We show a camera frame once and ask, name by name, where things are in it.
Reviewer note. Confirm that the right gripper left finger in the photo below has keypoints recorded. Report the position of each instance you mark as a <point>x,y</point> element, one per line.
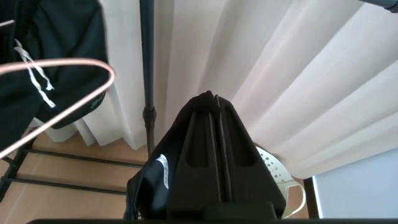
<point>192,180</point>

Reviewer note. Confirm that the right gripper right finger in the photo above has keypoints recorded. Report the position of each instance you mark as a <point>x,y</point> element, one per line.
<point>255,186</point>

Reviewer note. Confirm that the black garment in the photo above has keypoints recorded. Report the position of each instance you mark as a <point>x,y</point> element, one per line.
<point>149,186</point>

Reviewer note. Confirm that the pink clothes hanger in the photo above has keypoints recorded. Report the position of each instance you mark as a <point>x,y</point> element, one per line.
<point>6,23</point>
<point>62,62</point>

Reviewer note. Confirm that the black shorts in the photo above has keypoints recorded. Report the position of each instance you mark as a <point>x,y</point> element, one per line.
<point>68,31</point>

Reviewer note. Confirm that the white laundry basket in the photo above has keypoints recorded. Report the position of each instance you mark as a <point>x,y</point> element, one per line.
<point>273,168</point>

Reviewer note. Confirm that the black clothes rack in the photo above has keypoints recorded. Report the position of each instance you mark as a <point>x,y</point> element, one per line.
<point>147,62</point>

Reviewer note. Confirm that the white curtain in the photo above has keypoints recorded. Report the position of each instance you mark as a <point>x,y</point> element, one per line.
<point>248,46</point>

